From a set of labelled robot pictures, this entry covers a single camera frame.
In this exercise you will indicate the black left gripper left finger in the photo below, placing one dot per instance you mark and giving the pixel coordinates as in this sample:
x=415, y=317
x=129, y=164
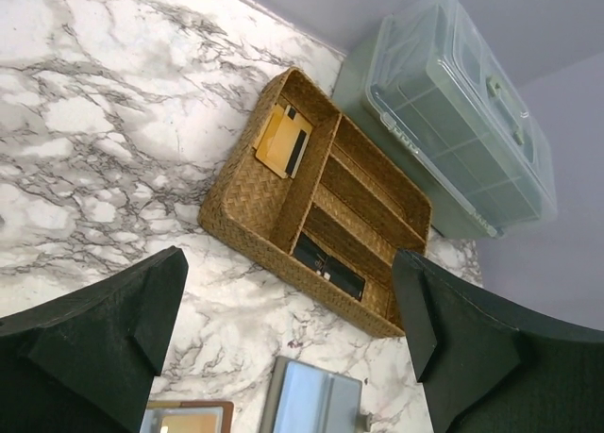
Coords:
x=86, y=361

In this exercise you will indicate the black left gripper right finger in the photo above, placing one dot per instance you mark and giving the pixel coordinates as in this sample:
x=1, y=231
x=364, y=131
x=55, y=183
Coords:
x=489, y=365

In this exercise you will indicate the grey card holder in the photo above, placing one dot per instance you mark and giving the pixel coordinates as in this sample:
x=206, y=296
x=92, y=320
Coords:
x=305, y=398

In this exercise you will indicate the brown open card holder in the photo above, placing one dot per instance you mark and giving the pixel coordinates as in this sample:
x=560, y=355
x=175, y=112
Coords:
x=156, y=410

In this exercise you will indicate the gold VIP card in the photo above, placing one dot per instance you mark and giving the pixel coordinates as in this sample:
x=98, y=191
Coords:
x=190, y=423

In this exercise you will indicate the yellow cards in tray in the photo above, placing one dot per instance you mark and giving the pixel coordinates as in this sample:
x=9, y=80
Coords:
x=283, y=140

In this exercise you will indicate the woven wicker divided tray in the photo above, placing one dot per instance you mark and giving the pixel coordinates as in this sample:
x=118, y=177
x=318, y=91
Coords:
x=347, y=196

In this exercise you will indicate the clear green plastic toolbox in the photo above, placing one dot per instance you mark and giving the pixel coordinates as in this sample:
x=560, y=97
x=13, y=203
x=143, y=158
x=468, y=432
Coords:
x=426, y=88

